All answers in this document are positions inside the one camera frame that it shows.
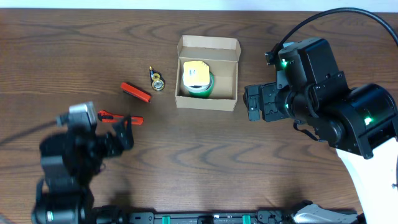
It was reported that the yellow black correction tape dispenser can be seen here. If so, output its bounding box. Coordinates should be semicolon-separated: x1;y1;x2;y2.
149;66;165;91

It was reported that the green tape roll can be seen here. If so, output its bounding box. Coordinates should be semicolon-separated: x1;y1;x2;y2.
188;79;215;98

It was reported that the yellow sticky note pad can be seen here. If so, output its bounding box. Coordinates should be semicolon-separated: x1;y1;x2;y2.
182;61;210;86

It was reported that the white tape roll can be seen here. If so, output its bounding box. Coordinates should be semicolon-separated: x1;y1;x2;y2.
184;73;214;93

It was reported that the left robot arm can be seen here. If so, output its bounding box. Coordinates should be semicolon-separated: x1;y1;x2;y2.
32;113;134;223

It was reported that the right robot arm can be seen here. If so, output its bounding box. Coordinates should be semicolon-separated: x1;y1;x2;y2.
244;72;397;223

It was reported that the red utility knife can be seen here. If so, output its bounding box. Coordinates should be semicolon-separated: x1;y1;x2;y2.
97;110;144;125

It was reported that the open cardboard box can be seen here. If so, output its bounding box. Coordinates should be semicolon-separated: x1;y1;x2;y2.
175;35;241;111

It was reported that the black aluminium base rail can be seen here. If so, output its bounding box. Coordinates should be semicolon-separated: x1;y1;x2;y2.
124;200;364;224

